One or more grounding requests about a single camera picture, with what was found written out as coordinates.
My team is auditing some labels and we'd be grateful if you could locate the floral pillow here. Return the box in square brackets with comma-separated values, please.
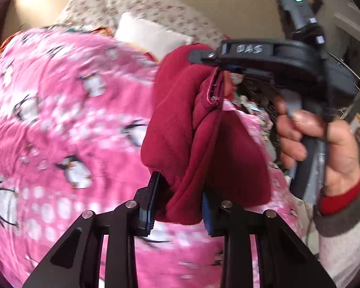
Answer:
[107, 0, 226, 48]
[54, 0, 116, 36]

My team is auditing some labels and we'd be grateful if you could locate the floral pillow left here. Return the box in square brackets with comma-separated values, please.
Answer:
[54, 0, 116, 36]

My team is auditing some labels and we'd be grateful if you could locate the grey and red sleeve forearm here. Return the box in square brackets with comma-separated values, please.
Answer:
[313, 180, 360, 287]

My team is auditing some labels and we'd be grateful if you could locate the dark red fleece garment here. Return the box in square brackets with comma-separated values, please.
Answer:
[141, 44, 272, 225]

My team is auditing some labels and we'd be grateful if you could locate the person's right hand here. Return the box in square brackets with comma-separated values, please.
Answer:
[274, 96, 360, 196]

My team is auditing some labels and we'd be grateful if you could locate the floral pillow right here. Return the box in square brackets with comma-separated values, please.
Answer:
[107, 0, 226, 48]

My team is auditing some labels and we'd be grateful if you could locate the dark carved wooden headboard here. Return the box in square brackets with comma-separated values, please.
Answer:
[234, 77, 280, 161]

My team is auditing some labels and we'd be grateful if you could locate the white small pillow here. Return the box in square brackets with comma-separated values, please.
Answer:
[114, 12, 193, 62]

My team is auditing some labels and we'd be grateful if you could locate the pink penguin blanket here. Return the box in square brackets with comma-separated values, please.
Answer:
[0, 26, 304, 288]

